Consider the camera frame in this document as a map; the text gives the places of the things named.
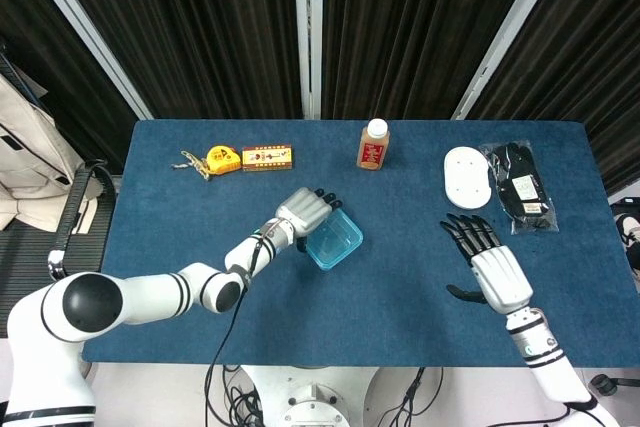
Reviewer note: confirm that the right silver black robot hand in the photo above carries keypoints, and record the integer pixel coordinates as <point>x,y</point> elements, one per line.
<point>500,277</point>

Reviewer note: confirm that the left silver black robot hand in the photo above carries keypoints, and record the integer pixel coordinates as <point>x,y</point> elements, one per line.
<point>302,207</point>

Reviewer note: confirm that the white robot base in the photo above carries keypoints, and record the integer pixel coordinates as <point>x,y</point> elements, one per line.
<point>310,397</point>

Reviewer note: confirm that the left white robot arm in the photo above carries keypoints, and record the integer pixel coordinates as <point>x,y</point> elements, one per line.
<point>150,292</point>

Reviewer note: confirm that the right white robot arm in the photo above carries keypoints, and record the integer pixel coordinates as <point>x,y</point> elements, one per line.
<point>545,357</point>

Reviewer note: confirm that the red yellow patterned box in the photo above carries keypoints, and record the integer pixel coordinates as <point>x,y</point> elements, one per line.
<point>268,158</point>

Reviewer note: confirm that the brown bottle white cap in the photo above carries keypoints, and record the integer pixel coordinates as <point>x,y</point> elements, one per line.
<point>372,149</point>

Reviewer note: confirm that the yellow tape measure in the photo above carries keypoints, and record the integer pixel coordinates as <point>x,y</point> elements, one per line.
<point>223,160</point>

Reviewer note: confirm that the black gloves in plastic bag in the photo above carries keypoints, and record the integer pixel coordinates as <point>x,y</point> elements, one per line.
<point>522,187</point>

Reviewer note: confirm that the white oval plate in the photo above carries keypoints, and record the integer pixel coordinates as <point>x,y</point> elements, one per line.
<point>467,179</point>

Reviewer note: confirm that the blue table mat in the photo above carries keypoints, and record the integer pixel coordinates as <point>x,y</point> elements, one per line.
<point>375,322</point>

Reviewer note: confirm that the black white sneaker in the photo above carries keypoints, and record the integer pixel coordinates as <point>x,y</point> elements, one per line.
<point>631,234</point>

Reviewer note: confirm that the black floor object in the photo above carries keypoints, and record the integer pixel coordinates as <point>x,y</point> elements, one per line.
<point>602,384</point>

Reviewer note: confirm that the black pleated curtain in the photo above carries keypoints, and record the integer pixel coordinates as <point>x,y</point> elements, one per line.
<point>410,32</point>
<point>30,47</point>
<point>200,32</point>
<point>590,62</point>

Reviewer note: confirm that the beige jacket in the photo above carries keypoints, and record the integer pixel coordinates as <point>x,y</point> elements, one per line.
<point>30,162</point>

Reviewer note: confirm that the black mesh chair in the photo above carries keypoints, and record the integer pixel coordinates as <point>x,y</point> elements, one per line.
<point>25,252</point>

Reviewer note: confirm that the white frame bar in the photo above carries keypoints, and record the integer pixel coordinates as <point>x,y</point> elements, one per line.
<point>309,32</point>
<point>85,29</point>
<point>510,32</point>

